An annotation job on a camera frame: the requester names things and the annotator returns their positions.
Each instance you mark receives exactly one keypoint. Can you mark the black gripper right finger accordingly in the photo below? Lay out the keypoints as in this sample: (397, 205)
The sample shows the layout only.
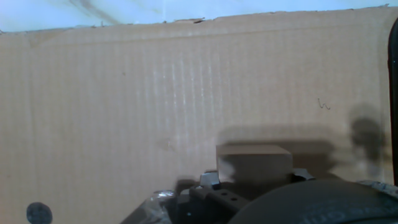
(301, 175)

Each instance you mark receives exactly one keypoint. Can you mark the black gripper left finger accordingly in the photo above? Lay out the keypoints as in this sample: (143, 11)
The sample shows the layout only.
(208, 202)

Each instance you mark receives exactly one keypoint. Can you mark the small wooden block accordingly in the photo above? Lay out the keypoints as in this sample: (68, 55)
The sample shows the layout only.
(255, 165)

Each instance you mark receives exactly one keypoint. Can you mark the brown cardboard sheet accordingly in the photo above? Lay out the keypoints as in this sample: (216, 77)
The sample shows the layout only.
(93, 109)

